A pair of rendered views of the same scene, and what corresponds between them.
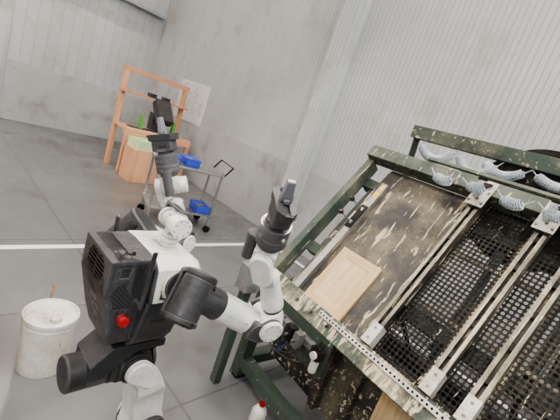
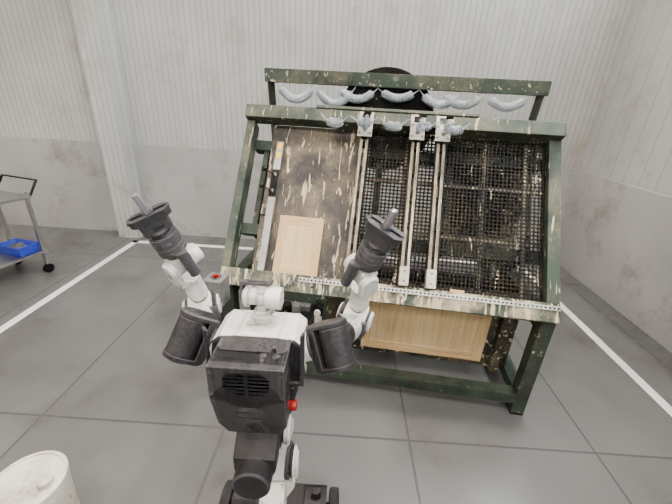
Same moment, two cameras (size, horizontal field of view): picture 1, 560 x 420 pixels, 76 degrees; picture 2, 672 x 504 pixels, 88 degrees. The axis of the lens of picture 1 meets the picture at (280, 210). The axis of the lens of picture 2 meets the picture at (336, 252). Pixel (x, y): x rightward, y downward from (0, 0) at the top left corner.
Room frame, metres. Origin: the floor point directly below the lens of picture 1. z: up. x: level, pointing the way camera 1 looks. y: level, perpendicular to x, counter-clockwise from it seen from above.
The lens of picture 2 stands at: (0.26, 0.71, 1.98)
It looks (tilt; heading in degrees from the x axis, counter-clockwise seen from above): 24 degrees down; 320
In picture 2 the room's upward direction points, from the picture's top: 3 degrees clockwise
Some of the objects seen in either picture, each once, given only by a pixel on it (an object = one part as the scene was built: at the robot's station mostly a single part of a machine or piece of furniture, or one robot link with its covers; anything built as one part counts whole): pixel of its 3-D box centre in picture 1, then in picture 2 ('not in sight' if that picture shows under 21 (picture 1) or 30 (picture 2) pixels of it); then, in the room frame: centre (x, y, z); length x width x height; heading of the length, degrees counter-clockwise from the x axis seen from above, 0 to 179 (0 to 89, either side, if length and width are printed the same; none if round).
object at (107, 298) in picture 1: (139, 282); (260, 368); (1.02, 0.34, 1.23); 0.34 x 0.30 x 0.36; 49
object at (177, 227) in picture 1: (174, 226); (264, 300); (1.06, 0.30, 1.44); 0.10 x 0.07 x 0.09; 47
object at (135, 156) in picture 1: (160, 129); not in sight; (7.19, 2.83, 0.98); 1.48 x 1.32 x 1.97; 139
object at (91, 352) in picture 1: (112, 355); (261, 438); (0.99, 0.36, 0.97); 0.28 x 0.13 x 0.18; 139
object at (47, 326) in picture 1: (47, 330); (33, 500); (1.86, 1.09, 0.24); 0.32 x 0.30 x 0.47; 49
